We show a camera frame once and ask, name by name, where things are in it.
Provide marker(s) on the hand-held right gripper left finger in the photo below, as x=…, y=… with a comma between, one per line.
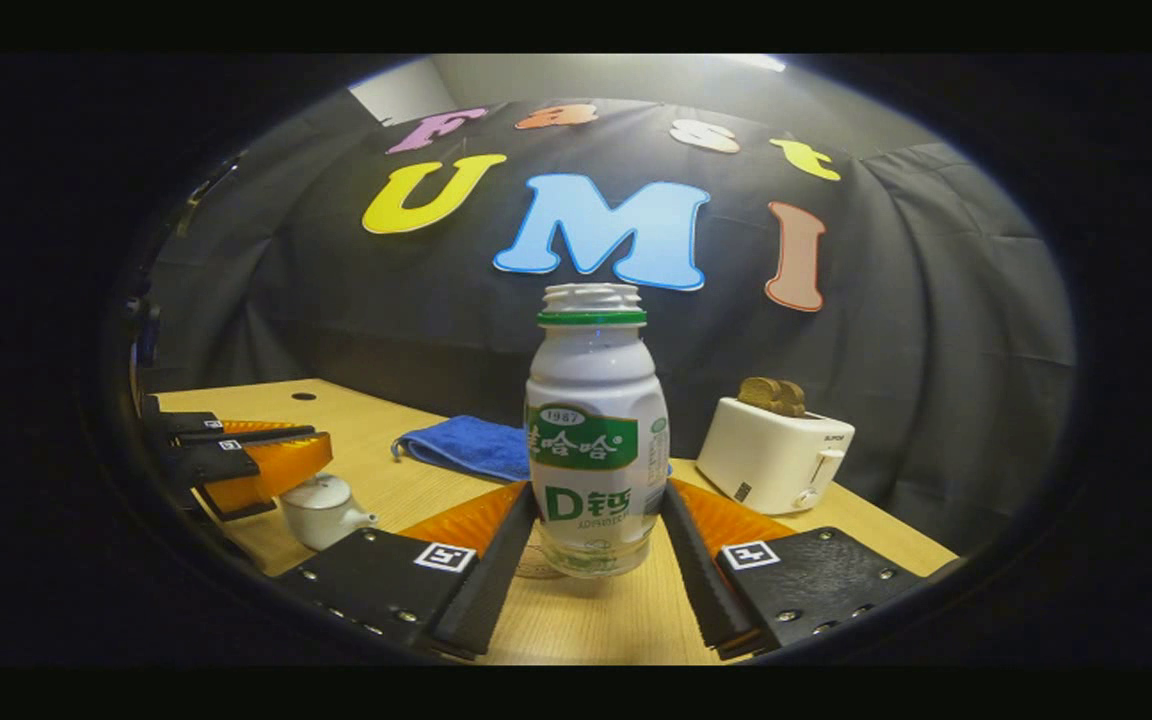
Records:
x=491, y=580

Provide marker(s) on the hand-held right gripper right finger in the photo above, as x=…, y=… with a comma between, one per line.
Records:
x=701, y=580

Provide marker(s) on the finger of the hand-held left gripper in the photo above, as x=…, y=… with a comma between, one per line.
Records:
x=186, y=427
x=211, y=465

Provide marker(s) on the round brown coaster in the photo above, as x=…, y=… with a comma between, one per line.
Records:
x=531, y=568

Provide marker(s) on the white teacup lid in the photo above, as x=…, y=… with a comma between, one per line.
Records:
x=326, y=492

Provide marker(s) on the white ceramic teacup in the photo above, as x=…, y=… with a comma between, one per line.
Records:
x=321, y=525

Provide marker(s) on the white plastic water bottle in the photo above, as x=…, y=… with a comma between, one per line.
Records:
x=591, y=380

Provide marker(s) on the blue towel cloth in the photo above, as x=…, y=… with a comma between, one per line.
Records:
x=471, y=445

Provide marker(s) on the white toaster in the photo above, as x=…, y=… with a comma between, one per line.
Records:
x=766, y=455

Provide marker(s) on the brown bread slice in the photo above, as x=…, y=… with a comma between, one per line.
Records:
x=758, y=393
x=793, y=400

